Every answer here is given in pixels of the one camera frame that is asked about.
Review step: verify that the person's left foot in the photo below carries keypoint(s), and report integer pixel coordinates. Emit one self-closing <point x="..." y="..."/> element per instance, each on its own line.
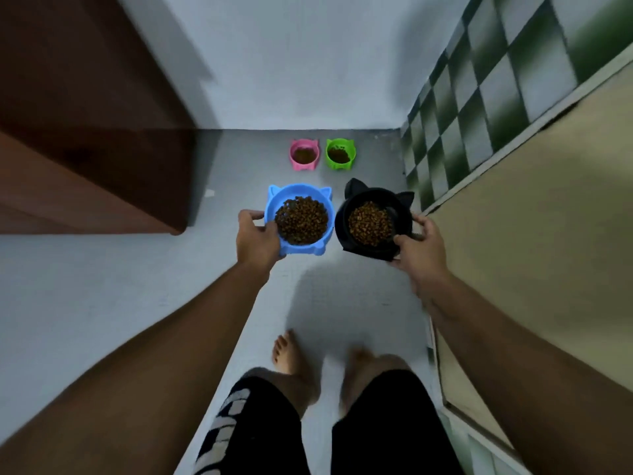
<point x="287" y="353"/>

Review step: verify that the person's foot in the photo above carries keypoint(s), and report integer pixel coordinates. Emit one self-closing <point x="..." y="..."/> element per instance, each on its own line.
<point x="287" y="353"/>
<point x="358" y="363"/>

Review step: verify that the person's left leg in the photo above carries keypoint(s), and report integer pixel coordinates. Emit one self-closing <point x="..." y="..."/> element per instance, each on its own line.
<point x="296" y="390"/>

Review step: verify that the green cat bowl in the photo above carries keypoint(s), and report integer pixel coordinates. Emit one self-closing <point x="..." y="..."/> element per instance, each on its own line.
<point x="341" y="142"/>

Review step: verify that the brown wooden cabinet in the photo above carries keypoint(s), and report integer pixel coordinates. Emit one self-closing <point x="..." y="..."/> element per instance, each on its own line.
<point x="89" y="143"/>

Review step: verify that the person's right hand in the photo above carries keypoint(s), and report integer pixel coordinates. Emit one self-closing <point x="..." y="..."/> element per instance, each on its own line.
<point x="425" y="262"/>

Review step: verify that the person's left hand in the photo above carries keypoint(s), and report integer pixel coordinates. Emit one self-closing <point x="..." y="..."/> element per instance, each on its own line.
<point x="257" y="247"/>

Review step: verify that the person's left forearm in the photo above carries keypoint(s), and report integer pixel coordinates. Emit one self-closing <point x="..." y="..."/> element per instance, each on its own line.
<point x="123" y="380"/>

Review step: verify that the person's leg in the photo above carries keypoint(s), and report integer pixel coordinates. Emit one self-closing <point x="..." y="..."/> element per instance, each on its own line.
<point x="376" y="371"/>
<point x="296" y="390"/>

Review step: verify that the beige cupboard door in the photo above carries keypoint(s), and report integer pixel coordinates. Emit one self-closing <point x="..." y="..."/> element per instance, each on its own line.
<point x="544" y="232"/>

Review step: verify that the black cat bowl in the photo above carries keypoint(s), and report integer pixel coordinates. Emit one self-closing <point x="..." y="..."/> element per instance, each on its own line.
<point x="366" y="195"/>

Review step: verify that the person's right leg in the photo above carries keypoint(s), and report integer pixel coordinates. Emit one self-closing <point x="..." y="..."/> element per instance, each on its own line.
<point x="376" y="371"/>

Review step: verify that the checkered tiled counter base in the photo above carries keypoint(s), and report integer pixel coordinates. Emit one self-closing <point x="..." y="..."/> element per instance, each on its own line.
<point x="484" y="93"/>

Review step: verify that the black shorts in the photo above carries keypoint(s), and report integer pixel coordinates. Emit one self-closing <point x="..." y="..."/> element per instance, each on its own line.
<point x="395" y="430"/>

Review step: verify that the pink cat-ear bowl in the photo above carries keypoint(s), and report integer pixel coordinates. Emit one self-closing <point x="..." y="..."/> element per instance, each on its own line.
<point x="304" y="143"/>

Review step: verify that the person's right foot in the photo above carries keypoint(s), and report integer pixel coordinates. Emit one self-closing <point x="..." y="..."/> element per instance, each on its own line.
<point x="358" y="363"/>

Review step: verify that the person's right forearm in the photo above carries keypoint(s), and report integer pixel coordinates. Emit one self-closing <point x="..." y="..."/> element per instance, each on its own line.
<point x="534" y="380"/>

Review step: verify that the blue cat bowl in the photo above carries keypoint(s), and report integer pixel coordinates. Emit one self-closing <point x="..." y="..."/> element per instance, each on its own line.
<point x="296" y="190"/>

